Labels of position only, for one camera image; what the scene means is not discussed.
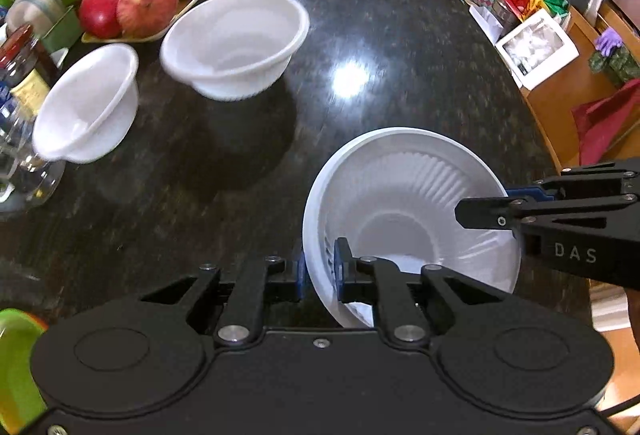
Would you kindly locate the orange plastic plate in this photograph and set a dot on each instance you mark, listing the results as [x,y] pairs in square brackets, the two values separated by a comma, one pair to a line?
[39,322]

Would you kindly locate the dark sauce jar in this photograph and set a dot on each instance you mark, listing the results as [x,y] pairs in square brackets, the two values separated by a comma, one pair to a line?
[22,50]

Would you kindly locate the red streaked apple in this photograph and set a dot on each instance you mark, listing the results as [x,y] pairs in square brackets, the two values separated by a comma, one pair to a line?
[147,5]

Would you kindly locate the red cloth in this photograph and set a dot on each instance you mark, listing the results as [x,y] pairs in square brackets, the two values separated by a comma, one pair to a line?
[605,120]

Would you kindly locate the beige fruit tray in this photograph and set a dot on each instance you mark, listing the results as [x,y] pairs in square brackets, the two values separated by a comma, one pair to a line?
[185,5]

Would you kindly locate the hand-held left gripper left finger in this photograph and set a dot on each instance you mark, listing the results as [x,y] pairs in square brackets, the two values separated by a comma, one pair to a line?
[300,277]

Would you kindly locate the green patterned cloth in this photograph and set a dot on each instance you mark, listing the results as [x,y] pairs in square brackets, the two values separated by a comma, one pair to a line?
[620,65]

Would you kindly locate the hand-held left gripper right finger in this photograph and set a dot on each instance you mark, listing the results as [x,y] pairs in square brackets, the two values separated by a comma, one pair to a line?
[342,270]

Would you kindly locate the white paper bag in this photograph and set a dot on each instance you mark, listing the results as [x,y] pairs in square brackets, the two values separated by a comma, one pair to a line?
[487,22]

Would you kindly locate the round grey striped object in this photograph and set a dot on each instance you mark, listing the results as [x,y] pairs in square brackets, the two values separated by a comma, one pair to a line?
[35,7]

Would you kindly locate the tall wooden cabinet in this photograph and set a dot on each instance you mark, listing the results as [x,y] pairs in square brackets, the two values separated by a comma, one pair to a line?
[555,105]

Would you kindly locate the dark red apple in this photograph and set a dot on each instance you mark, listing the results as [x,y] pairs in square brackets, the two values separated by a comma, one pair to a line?
[100,12]

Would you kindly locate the clear glass cup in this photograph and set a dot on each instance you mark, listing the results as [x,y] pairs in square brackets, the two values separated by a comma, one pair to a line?
[30,185]

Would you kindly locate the green bag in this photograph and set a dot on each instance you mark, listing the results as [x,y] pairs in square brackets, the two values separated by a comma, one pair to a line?
[556,5]

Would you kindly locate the purple rubber glove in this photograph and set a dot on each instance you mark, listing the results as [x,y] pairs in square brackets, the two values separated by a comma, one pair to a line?
[609,40]

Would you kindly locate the green plastic plate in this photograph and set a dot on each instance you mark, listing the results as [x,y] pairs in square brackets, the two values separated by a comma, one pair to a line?
[15,365]

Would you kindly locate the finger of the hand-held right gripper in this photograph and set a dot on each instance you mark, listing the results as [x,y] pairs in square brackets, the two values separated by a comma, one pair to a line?
[590,180]
[485,214]

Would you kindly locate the white ribbed plastic bowl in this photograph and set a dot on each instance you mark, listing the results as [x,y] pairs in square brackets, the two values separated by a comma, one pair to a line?
[85,105]
[415,195]
[235,40]

